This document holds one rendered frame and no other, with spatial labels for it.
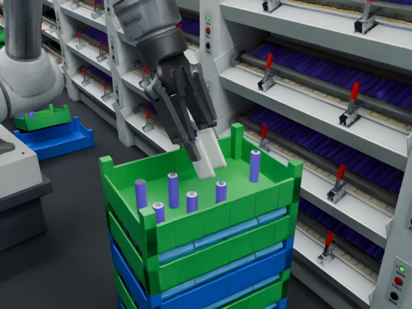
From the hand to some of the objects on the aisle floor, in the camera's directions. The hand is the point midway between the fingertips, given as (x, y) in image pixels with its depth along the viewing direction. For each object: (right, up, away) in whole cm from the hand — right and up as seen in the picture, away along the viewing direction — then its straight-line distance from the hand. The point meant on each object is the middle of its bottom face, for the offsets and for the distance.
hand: (206, 154), depth 71 cm
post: (-71, +35, +190) cm, 206 cm away
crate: (-70, +4, +132) cm, 149 cm away
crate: (-80, +15, +142) cm, 164 cm away
